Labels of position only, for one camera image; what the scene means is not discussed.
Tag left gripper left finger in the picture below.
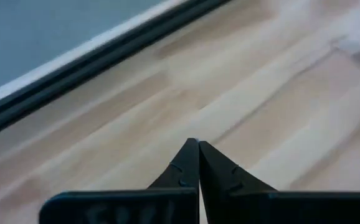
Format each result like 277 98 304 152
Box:
39 138 201 224

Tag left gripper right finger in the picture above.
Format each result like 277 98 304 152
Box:
199 141 360 224

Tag black table edge rail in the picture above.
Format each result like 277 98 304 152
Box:
0 0 232 141

